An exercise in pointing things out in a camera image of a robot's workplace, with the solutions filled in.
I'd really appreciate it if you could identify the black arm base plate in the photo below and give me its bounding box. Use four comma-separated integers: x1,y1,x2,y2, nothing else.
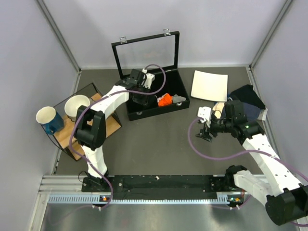
81,175,231,200

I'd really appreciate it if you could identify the black underwear in pile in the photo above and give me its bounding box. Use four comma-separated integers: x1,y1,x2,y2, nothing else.
228,84,266,110

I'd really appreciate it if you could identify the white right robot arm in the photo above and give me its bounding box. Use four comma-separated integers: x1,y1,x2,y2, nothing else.
196,100,308,226

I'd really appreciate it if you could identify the black underwear beige waistband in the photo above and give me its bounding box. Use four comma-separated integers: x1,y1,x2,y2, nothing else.
146,95,158,108

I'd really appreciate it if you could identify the white ceramic bowl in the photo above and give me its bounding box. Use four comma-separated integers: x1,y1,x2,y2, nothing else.
64,94,91,118

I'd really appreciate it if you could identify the white cloth in pile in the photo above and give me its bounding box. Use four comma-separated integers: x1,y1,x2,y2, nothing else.
258,108,268,121

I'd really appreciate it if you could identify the grey rolled underwear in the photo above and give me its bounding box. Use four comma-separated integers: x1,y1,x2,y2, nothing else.
172,94,187,103

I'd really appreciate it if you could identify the beige cloth in pile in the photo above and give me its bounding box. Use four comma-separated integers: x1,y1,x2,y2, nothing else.
212,102,225,118

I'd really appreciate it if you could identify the navy blue underwear in pile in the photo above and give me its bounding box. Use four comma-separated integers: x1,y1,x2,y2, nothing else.
221,100,261,121

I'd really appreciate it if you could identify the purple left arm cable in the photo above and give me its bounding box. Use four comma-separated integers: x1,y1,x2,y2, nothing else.
69,64,167,209

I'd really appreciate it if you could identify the grey slotted cable duct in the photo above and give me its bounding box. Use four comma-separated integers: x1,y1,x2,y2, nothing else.
48,194,244,205

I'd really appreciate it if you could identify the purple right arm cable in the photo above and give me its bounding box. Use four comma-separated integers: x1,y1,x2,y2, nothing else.
187,117,308,227

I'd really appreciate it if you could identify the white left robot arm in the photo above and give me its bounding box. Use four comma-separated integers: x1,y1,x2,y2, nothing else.
74,69,155,191

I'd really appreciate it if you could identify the orange rolled underwear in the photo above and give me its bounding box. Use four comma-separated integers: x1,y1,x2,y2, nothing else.
157,93,173,107

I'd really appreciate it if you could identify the white square plate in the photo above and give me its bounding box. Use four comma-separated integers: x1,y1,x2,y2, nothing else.
191,70,228,102

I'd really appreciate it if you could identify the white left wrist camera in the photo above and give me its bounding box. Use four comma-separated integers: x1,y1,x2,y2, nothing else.
141,68,155,89

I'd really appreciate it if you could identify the black glass-lid storage box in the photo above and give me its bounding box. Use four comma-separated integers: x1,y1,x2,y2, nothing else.
111,29,190,121

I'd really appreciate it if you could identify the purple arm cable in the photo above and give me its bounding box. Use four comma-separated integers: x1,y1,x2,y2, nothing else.
187,117,308,227
69,64,167,209

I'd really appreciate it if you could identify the blue mug white inside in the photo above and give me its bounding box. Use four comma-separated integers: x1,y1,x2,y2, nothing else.
36,106,64,135

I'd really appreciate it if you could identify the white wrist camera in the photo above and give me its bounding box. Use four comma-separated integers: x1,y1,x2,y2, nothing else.
197,106,212,128
141,68,155,89

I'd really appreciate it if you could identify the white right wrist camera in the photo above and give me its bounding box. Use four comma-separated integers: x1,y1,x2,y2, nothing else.
197,106,212,128

